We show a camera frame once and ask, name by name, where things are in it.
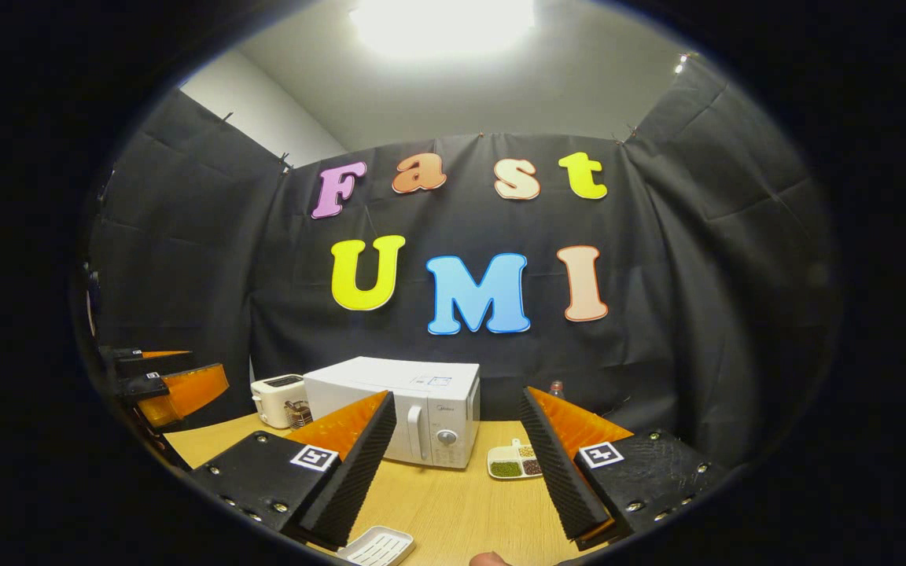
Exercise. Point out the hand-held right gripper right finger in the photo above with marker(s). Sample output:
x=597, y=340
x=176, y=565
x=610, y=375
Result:
x=555, y=472

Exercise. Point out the black backdrop cloth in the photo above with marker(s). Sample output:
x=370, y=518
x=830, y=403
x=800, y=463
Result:
x=697, y=314

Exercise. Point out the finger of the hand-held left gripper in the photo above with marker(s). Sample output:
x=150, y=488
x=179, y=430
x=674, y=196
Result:
x=142, y=387
x=146, y=365

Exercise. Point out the clear bottle with red label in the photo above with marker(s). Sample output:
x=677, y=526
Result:
x=556, y=389

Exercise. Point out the small ceiling light panel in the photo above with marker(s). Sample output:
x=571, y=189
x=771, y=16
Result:
x=681, y=63

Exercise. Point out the white microwave oven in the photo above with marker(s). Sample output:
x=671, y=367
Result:
x=421, y=385

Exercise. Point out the white ribbed plastic tray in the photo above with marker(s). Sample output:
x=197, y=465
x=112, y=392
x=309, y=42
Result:
x=378, y=546

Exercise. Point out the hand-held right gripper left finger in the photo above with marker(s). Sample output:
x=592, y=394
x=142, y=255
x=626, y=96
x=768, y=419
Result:
x=359, y=472

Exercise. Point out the white divided dish with beans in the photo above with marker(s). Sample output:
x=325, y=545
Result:
x=506, y=468

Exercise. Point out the white toaster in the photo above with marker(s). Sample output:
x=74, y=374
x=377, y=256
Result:
x=272, y=401

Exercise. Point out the large ceiling light panel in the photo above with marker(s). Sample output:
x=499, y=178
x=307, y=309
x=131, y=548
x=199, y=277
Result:
x=441, y=23

